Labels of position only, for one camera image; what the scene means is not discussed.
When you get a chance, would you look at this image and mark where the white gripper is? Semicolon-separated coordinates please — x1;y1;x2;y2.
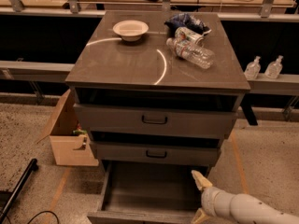
191;170;234;224

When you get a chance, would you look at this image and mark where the grey bottom drawer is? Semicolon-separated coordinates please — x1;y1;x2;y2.
88;161;207;224

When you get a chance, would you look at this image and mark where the grey drawer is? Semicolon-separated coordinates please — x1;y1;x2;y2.
88;161;207;224
74;104;236;139
90;141;220;167

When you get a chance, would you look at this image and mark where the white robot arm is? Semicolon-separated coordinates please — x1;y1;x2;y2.
192;170;299;224

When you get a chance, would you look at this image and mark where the grey top drawer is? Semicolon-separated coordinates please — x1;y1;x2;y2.
74;104;236;139

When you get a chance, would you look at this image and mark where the grey middle drawer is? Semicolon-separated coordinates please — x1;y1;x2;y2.
90;141;220;167

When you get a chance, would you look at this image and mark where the grey drawer cabinet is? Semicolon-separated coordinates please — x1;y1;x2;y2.
64;10;251;167

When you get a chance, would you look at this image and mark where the left clear sanitizer bottle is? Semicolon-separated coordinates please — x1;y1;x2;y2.
244;56;261;80

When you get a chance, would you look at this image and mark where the clear sanitizer bottle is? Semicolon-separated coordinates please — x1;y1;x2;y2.
244;56;261;80
264;55;283;79

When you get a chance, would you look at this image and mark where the open cardboard box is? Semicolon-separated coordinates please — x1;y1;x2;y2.
37;90;99;166

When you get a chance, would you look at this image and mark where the clear plastic water bottle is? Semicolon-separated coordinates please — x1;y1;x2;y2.
166;38;215;69

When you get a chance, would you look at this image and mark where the green item in box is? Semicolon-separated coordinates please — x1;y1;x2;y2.
72;125;87;136

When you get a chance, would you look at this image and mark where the right clear sanitizer bottle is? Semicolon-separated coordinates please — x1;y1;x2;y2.
264;55;283;79

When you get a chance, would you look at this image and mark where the crushed drink can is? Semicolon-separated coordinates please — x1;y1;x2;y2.
175;27;204;45

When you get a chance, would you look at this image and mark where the black pole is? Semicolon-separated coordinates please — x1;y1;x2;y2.
0;159;38;224

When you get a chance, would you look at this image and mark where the blue chip bag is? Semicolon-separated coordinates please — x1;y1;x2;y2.
164;13;211;35

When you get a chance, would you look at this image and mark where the white paper bowl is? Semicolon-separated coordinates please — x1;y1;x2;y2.
113;21;149;42

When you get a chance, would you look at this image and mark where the black floor cable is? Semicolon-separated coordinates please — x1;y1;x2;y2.
26;210;60;224

